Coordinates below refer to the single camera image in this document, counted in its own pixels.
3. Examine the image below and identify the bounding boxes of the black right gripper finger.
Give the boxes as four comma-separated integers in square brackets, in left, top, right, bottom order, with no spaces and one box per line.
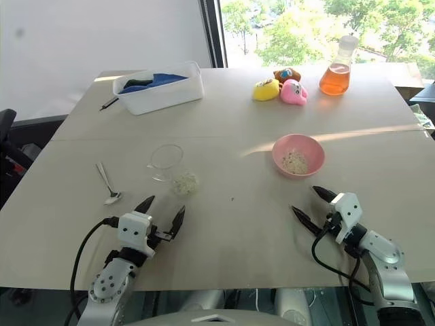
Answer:
[311,185,336,204]
[291,204,322,236]

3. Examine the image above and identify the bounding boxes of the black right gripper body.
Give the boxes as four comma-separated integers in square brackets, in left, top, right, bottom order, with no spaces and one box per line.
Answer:
[318,203,344,238]

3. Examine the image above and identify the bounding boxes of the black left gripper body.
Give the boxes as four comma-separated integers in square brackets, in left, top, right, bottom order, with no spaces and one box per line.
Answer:
[146,223,173,252]

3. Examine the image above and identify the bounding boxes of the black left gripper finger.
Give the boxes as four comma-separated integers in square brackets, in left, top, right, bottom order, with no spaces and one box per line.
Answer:
[133,195,156,215]
[169,204,187,236]

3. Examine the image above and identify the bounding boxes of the silver metal spoon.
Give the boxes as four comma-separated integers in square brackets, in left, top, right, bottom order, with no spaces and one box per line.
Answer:
[95,162,124,206]

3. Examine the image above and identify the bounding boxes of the clear glass cup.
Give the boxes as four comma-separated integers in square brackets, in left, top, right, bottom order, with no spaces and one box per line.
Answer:
[147,143,201,198]

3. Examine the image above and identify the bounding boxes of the pink bowl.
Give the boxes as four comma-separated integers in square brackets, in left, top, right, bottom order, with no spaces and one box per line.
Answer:
[271,133,326,179]

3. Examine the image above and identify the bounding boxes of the silver rounded robot leg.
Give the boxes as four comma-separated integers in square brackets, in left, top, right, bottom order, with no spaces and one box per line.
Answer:
[176,288,226,312]
[274,287,312,326]

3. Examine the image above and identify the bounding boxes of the black and silver pen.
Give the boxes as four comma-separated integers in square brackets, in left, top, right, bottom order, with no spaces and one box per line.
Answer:
[99,96,120,112]

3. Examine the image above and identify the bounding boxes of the white plastic bin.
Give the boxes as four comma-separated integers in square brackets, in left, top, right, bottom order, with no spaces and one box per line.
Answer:
[112,60,205,116]

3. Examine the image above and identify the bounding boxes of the flask with orange liquid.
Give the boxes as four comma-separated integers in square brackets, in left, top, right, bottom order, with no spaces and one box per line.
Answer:
[318,35,360,97]

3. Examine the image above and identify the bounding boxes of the dark green cloth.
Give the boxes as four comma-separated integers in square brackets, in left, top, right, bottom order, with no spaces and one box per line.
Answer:
[122,77,154,89]

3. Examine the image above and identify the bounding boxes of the brown plush toy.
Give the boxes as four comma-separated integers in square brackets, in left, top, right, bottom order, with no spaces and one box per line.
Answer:
[273,67,303,84]

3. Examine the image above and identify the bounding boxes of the blue cloth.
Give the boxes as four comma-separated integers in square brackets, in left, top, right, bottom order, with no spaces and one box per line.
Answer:
[118,71,188,96]

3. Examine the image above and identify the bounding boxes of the black chair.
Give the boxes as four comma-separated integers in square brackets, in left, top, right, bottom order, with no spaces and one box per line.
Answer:
[0,108,40,209]

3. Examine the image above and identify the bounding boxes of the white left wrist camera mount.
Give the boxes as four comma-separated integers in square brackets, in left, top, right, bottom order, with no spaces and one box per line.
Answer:
[117,212,156,256]

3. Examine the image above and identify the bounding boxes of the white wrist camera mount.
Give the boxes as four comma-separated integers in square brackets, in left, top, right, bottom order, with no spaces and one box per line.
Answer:
[328,192,363,244]
[117,212,156,256]

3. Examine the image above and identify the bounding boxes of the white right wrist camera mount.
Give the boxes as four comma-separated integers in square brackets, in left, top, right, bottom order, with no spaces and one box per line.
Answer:
[328,192,363,244]

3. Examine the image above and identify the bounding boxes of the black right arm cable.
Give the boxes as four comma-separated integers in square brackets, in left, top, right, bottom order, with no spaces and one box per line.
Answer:
[311,217,375,306]

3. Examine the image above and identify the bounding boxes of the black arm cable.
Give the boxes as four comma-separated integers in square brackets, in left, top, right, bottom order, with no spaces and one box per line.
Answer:
[311,217,375,306]
[63,216,120,326]

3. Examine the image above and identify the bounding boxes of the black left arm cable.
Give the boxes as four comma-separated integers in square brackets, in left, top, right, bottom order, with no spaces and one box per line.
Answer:
[63,216,120,326]

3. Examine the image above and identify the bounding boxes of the thin white cord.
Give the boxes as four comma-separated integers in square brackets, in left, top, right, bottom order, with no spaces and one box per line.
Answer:
[249,288,264,312]

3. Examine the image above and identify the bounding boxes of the black window frame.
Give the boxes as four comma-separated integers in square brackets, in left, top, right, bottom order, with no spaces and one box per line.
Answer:
[199,0,229,69]

